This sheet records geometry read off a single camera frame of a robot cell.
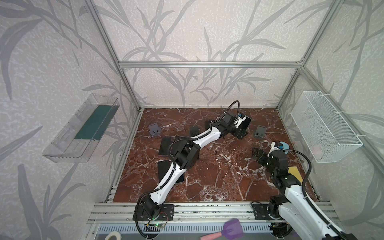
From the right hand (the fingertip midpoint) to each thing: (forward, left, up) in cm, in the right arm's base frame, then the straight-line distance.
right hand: (258, 147), depth 85 cm
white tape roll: (-40, +72, -10) cm, 83 cm away
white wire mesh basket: (-7, -21, +23) cm, 32 cm away
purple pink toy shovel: (-38, +19, -10) cm, 44 cm away
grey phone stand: (+17, +66, -7) cm, 68 cm away
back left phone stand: (+18, +39, -10) cm, 44 cm away
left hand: (+17, +5, -1) cm, 17 cm away
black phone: (-21, +43, +8) cm, 48 cm away
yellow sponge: (-10, -22, -10) cm, 26 cm away
